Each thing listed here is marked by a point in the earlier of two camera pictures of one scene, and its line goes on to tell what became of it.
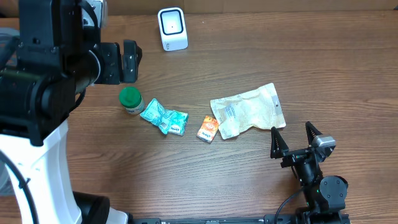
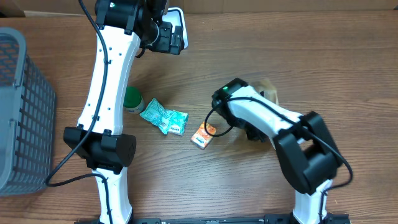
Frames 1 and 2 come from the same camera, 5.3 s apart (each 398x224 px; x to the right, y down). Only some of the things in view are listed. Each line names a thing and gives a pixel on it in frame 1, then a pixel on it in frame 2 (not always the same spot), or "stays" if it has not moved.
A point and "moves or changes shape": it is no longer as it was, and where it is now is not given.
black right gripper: (280, 150) -> (256, 135)
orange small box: (208, 129) moves or changes shape
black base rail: (268, 219) stays
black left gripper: (119, 73) -> (166, 45)
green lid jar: (131, 99) stays
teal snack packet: (168, 121) stays
